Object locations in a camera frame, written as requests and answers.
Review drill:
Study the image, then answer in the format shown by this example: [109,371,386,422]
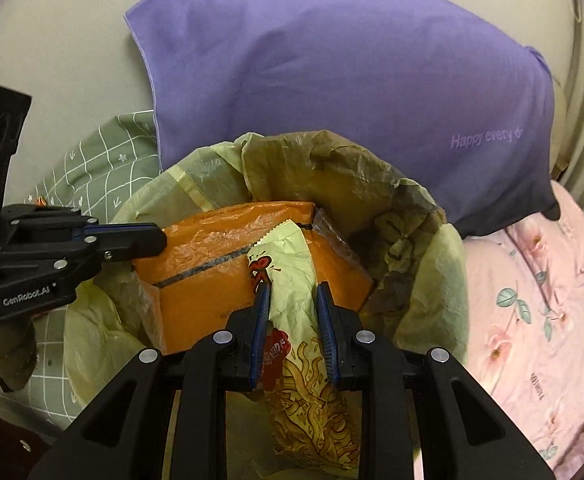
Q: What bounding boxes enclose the orange plastic package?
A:
[134,202,373,354]

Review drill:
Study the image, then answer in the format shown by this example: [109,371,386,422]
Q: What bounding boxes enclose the yellow noodle snack bag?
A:
[247,220,360,471]

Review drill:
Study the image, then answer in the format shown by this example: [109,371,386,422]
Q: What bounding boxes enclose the yellow-green trash bag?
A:
[62,129,471,480]

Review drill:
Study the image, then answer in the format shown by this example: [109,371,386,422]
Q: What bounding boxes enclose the green checkered bed sheet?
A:
[1,109,163,430]

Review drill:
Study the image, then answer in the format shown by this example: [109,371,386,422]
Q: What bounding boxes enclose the pink floral blanket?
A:
[463,183,584,479]

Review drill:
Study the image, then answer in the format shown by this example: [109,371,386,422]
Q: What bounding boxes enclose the purple pillow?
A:
[125,0,560,236]

